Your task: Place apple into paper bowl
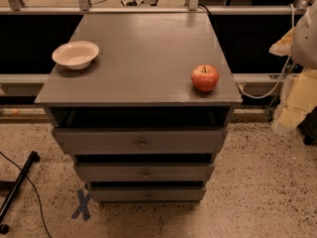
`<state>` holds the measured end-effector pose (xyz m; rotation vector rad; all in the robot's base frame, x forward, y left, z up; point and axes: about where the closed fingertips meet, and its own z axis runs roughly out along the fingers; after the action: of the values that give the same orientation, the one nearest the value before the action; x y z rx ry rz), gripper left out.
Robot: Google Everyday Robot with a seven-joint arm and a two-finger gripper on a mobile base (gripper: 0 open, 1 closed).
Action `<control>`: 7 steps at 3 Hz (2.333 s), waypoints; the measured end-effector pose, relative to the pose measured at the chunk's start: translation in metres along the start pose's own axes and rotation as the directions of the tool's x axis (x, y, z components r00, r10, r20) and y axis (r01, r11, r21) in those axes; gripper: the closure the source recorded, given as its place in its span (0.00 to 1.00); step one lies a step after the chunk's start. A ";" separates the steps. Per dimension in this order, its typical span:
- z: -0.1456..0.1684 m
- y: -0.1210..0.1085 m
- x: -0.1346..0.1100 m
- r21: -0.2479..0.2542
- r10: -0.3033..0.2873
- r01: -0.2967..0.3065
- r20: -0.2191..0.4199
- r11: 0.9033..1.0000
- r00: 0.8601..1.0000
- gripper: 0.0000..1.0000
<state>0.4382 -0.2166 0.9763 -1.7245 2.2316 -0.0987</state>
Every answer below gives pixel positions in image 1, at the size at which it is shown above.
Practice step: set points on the black stand leg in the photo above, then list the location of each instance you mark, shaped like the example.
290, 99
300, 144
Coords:
13, 186

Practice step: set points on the grey drawer cabinet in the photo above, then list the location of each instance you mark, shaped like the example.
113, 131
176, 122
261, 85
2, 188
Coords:
141, 80

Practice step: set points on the middle grey drawer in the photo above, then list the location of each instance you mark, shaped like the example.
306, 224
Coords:
144, 171

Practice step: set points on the grey drawer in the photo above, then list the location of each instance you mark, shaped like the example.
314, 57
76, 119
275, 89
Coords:
125, 141
131, 194
144, 171

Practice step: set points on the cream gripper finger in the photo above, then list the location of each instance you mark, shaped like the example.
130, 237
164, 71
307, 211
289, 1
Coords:
298, 98
283, 46

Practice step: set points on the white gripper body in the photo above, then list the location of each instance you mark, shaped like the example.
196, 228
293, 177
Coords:
305, 45

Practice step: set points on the top grey drawer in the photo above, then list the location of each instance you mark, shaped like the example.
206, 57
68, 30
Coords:
125, 141

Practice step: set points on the red apple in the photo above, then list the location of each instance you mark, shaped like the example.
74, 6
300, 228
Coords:
205, 77

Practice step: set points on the white paper bowl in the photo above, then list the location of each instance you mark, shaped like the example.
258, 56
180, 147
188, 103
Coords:
76, 55

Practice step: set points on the grey metal railing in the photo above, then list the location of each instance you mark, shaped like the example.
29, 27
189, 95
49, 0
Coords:
99, 9

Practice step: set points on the bottom grey drawer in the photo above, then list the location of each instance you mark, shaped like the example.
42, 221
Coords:
131, 194

